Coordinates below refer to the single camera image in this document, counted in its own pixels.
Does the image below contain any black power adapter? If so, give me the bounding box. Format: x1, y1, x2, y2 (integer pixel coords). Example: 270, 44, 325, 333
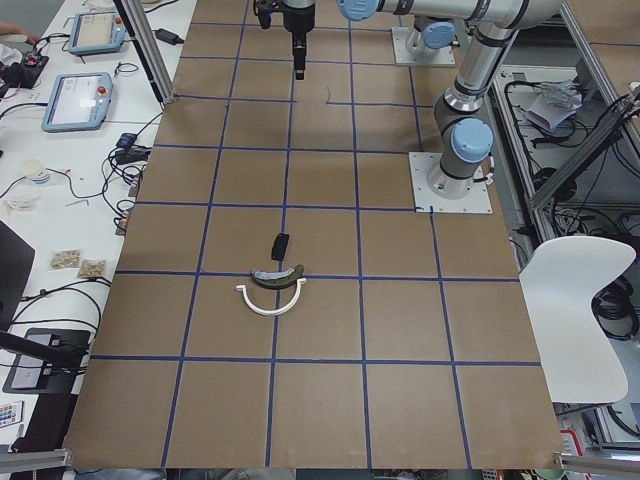
154, 28, 184, 45

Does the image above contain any far blue teach pendant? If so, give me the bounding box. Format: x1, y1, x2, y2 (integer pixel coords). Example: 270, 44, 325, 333
68, 12, 125, 56

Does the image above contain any blue teach pendant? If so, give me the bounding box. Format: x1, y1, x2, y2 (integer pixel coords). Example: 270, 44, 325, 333
41, 72, 113, 133
68, 12, 125, 56

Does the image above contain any blue usb hub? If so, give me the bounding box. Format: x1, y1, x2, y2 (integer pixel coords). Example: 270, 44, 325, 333
116, 132, 138, 149

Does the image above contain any black rectangular brake pad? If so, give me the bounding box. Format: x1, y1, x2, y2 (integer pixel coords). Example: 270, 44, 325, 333
271, 233, 290, 262

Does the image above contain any near blue teach pendant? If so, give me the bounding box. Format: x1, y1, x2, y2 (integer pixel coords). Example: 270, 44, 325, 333
41, 72, 113, 133

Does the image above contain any grey curved brake shoe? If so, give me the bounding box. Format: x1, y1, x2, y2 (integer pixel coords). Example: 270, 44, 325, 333
250, 264, 304, 290

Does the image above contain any bag of small parts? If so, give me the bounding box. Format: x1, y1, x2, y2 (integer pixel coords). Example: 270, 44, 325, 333
49, 249, 82, 270
77, 259, 108, 278

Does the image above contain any white plastic chair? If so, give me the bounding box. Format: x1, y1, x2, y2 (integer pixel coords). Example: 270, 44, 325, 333
519, 236, 636, 404

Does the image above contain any colourful remote control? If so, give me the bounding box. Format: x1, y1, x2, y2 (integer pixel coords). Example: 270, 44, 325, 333
0, 400, 24, 428

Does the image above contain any silver aluminium frame post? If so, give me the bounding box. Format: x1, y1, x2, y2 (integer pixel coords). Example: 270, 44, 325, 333
114, 0, 175, 105

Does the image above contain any white curved plastic bracket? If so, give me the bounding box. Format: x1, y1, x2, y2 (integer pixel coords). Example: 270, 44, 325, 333
234, 278, 308, 318

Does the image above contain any black flat device with cables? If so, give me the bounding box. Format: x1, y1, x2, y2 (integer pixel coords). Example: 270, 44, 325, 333
1, 328, 90, 394

